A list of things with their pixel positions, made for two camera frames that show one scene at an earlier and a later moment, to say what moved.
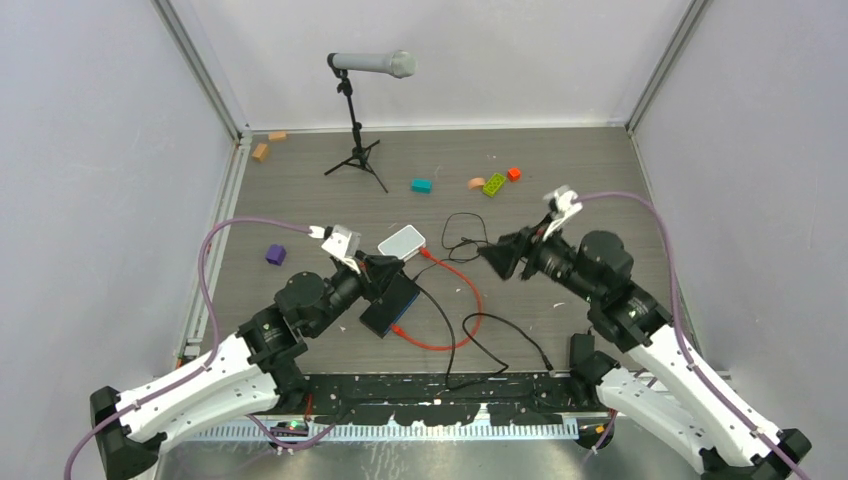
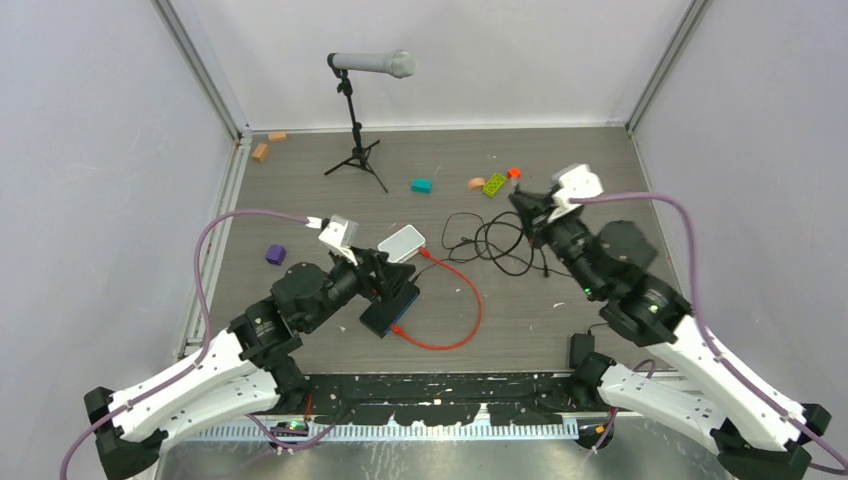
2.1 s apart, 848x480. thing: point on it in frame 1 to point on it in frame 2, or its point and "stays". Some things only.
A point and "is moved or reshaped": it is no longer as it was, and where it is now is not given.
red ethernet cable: x=407 y=337 stays
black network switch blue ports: x=386 y=311 stays
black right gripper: x=504 y=255 to x=535 y=210
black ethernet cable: x=538 y=352 is moved or reshaped
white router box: x=404 y=243 stays
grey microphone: x=400 y=63 stays
